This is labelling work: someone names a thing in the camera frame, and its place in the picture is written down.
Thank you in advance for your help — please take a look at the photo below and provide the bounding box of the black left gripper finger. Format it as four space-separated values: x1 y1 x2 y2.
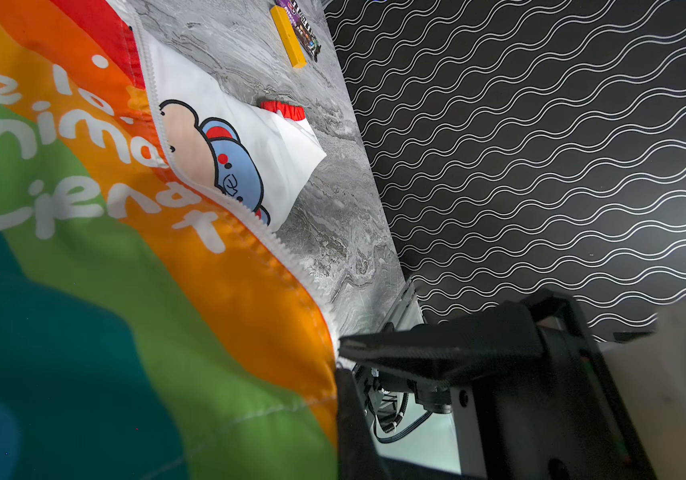
335 367 388 480

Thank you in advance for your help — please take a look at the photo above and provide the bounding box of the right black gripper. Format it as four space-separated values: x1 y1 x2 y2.
339 289 655 479

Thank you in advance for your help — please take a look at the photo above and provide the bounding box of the rainbow cartoon kids jacket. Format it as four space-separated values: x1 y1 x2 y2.
0 1 338 479

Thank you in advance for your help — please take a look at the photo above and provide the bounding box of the purple M&M's candy packet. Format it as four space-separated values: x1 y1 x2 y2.
275 0 321 62

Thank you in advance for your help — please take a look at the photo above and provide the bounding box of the yellow rectangular block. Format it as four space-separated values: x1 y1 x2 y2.
270 5 307 69

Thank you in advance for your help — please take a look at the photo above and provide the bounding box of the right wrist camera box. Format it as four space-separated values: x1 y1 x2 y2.
599 298 686 479

